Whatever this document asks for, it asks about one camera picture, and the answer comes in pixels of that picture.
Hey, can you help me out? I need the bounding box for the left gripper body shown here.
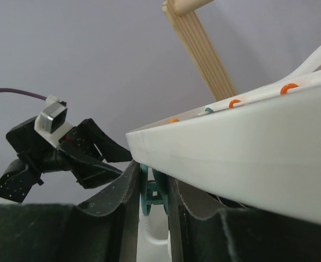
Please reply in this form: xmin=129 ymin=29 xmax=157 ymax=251
xmin=0 ymin=118 xmax=94 ymax=204

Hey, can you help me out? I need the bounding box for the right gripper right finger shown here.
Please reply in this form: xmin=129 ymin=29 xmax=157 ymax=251
xmin=168 ymin=177 xmax=321 ymax=261

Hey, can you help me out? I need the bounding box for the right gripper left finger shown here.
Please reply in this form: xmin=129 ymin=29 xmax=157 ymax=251
xmin=0 ymin=162 xmax=140 ymax=261

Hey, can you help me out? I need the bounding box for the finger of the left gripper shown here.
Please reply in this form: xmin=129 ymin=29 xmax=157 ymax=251
xmin=59 ymin=144 xmax=122 ymax=189
xmin=78 ymin=118 xmax=133 ymax=163

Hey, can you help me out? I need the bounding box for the black white patterned sock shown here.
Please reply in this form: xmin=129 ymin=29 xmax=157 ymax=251
xmin=139 ymin=181 xmax=172 ymax=261

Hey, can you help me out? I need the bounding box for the teal clothespin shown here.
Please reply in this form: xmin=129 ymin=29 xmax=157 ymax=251
xmin=140 ymin=164 xmax=169 ymax=216

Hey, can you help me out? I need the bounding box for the white clip hanger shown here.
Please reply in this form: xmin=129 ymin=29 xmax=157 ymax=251
xmin=126 ymin=46 xmax=321 ymax=224

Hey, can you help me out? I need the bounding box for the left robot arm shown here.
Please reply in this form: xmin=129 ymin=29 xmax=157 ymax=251
xmin=0 ymin=118 xmax=132 ymax=203

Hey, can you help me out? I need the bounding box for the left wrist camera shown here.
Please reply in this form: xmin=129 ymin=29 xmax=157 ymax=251
xmin=34 ymin=96 xmax=74 ymax=148

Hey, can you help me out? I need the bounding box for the right wooden post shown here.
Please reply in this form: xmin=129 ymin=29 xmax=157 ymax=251
xmin=162 ymin=1 xmax=236 ymax=100

